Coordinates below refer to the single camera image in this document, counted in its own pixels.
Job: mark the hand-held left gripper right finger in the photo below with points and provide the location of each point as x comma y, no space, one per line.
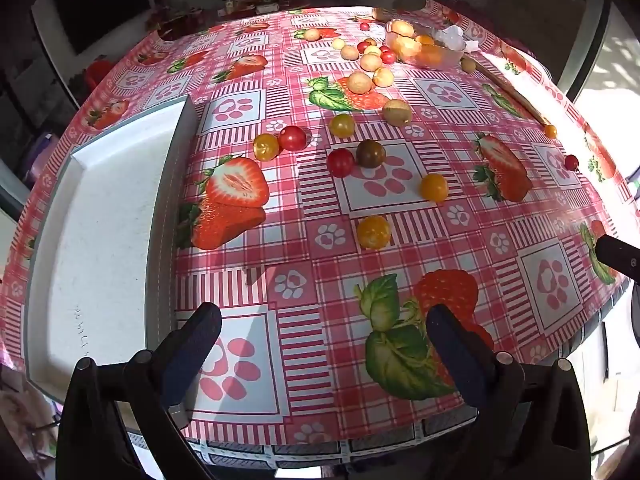
455,355

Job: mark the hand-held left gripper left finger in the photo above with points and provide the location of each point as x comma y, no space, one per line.
192,350

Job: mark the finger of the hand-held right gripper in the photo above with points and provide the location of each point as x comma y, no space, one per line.
617,259

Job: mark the white tray with grey rim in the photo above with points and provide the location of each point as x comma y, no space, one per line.
100,235

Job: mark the orange cherry tomato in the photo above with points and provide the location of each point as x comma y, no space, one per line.
550,131

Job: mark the strawberry print plaid tablecloth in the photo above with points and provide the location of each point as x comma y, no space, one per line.
300,220

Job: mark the wooden stick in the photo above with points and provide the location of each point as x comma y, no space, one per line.
510,91

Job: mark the brown cherry tomato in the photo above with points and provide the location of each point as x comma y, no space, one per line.
370,153

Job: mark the purple bag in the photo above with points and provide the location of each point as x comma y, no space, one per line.
42,152

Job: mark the clear glass bowl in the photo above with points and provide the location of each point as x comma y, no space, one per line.
450,57

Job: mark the crumpled white tissue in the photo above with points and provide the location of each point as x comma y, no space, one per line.
452,37

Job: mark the orange apricot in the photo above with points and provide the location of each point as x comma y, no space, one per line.
425,40

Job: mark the red plastic container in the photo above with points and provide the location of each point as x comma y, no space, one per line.
97,72

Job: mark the pale apricot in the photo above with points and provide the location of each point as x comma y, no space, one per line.
407,47
402,28

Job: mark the pale yellow cherry tomato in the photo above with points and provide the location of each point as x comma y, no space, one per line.
373,50

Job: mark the dark display cabinet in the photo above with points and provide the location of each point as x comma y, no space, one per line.
20,85

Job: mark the dark red box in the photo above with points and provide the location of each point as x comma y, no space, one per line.
172,22

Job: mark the round brown disc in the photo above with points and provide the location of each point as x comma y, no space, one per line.
409,2

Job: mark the black television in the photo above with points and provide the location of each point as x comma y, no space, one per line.
100,0

